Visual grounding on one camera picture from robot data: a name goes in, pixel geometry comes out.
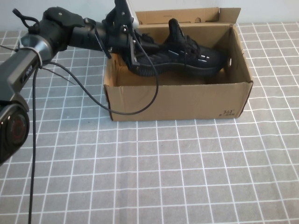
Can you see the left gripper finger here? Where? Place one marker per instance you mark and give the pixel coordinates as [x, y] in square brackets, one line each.
[149, 44]
[139, 67]

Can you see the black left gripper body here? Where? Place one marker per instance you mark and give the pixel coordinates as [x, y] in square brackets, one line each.
[119, 35]

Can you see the black knit sneaker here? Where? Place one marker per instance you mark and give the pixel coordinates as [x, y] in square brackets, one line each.
[187, 60]

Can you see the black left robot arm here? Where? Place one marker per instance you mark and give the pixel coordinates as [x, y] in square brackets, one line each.
[23, 60]

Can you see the brown cardboard shoe box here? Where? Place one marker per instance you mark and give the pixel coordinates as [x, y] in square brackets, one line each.
[175, 102]

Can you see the black zip tie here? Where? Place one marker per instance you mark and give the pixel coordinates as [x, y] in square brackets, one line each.
[58, 76]
[102, 46]

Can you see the white zip tie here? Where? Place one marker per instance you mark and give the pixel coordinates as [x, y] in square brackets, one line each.
[39, 59]

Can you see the grey white-grid tablecloth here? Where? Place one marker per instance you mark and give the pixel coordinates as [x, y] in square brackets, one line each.
[163, 175]

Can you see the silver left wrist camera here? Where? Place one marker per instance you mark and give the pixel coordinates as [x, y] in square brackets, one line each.
[122, 8]

